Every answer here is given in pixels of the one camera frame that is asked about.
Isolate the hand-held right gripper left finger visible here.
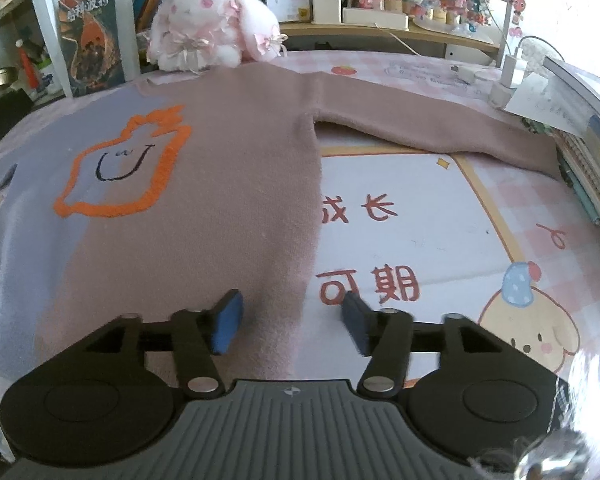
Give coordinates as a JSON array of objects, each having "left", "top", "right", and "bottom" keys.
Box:
[{"left": 72, "top": 289, "right": 245, "bottom": 396}]

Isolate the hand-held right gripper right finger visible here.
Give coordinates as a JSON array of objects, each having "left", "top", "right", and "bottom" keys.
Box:
[{"left": 342, "top": 291, "right": 506, "bottom": 399}]

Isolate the pink and lilac sweater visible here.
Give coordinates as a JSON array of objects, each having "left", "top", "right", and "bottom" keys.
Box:
[{"left": 0, "top": 62, "right": 563, "bottom": 378}]

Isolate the wooden desk shelf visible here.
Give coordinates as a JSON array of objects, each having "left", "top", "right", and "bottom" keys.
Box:
[{"left": 279, "top": 21, "right": 503, "bottom": 56}]

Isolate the white paper sheet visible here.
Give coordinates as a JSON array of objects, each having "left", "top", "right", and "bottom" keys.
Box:
[{"left": 504, "top": 74, "right": 588, "bottom": 137}]

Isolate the white charger plug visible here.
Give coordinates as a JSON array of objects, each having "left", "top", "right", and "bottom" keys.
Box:
[{"left": 489, "top": 54, "right": 527, "bottom": 110}]

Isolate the pink plush bunny toy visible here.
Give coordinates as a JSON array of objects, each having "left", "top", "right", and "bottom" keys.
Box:
[{"left": 146, "top": 0, "right": 288, "bottom": 73}]

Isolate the stack of notebooks and books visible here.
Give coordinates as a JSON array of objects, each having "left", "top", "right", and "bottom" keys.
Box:
[{"left": 522, "top": 56, "right": 600, "bottom": 261}]

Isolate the white rectangular tray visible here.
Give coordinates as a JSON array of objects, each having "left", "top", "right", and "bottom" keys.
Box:
[{"left": 341, "top": 6, "right": 410, "bottom": 31}]

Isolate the dark illustrated book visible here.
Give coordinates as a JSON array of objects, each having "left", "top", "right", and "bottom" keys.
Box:
[{"left": 57, "top": 0, "right": 127, "bottom": 99}]

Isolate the white storage box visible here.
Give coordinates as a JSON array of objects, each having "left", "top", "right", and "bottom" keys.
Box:
[{"left": 265, "top": 0, "right": 311, "bottom": 23}]

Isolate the white charging cable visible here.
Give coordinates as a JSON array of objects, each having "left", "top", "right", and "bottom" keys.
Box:
[{"left": 372, "top": 22, "right": 568, "bottom": 86}]

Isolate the white shelf frame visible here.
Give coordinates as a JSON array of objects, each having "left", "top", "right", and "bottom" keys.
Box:
[{"left": 24, "top": 0, "right": 141, "bottom": 98}]

